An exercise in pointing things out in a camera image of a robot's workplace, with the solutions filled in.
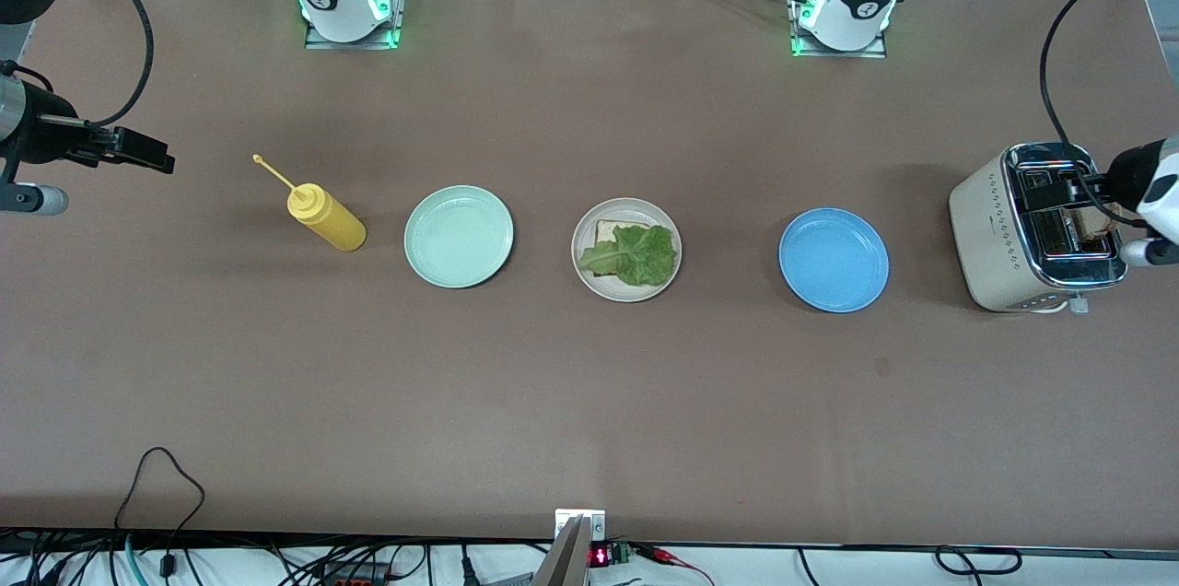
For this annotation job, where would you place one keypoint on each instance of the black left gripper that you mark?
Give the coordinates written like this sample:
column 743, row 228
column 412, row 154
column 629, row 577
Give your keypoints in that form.
column 1126, row 173

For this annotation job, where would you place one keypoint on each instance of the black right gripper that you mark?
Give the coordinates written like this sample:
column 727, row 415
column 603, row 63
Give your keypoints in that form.
column 41, row 133

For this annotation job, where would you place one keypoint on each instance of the dark-crust toast bread slice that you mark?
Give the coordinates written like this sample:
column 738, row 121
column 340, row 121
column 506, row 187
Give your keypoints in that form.
column 1091, row 225

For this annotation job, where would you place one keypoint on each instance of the yellow mustard squeeze bottle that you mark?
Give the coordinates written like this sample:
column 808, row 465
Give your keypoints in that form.
column 327, row 217

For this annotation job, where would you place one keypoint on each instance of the green lettuce leaf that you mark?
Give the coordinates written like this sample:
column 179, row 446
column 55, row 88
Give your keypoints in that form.
column 640, row 259

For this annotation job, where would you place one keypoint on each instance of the pale-crust toast bread slice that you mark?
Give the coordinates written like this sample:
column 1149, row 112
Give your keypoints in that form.
column 608, row 231

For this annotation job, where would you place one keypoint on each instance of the blue plate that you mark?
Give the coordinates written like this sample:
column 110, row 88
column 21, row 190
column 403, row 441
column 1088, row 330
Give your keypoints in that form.
column 834, row 259

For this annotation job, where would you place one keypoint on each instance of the mint green plate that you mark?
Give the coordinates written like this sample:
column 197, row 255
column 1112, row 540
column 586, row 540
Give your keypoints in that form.
column 459, row 236

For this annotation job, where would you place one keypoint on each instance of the beige plate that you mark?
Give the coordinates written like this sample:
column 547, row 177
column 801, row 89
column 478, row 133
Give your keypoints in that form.
column 626, row 294

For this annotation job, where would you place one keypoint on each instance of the beige chrome toaster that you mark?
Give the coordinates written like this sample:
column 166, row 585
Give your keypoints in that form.
column 990, row 240

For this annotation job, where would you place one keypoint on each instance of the red LED display board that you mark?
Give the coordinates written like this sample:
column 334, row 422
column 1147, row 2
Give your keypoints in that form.
column 601, row 556

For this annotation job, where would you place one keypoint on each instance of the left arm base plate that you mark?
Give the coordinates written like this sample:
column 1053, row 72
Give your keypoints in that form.
column 843, row 53

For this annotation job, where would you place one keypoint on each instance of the grey camera mount bar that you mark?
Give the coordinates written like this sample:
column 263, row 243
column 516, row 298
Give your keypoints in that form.
column 564, row 563

